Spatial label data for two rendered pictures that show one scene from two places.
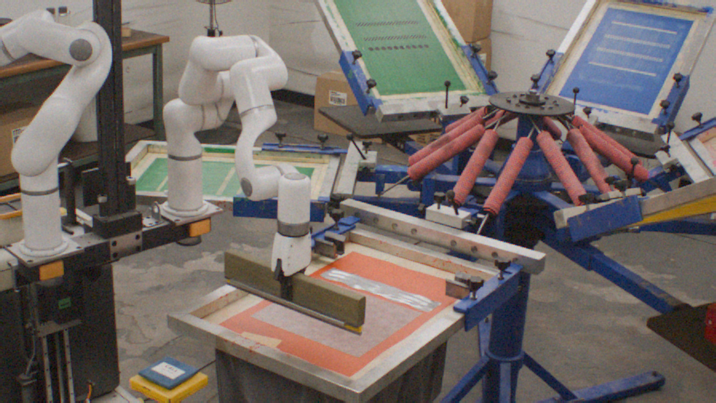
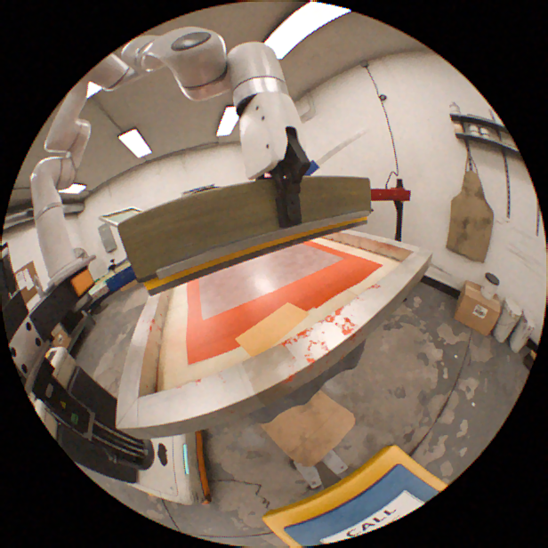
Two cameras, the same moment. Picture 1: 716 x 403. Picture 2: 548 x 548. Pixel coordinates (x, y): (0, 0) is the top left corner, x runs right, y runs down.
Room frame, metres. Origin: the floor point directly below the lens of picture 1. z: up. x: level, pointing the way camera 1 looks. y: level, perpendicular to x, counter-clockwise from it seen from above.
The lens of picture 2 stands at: (2.02, 0.35, 1.12)
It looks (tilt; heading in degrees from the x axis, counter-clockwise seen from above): 27 degrees down; 305
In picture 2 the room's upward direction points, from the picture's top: 12 degrees counter-clockwise
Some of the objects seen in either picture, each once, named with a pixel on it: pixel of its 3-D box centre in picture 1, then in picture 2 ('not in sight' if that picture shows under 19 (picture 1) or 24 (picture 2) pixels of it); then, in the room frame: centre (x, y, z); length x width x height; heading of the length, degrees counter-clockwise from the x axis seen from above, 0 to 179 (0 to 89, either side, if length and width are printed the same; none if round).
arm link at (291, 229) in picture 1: (295, 222); (259, 101); (2.13, 0.14, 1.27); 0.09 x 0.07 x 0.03; 147
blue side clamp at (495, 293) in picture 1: (487, 297); not in sight; (2.38, -0.36, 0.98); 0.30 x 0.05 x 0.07; 147
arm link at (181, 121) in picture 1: (187, 126); (48, 186); (2.53, 0.47, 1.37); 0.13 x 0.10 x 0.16; 130
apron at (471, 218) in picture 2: not in sight; (472, 205); (0.80, -1.33, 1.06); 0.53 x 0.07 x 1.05; 147
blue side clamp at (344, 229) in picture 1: (320, 245); not in sight; (2.69, 0.11, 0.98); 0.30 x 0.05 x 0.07; 147
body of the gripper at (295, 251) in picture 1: (292, 248); (269, 134); (2.12, 0.15, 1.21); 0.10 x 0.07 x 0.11; 147
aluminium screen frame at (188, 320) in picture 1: (351, 301); (249, 252); (2.33, 0.00, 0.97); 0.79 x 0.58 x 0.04; 147
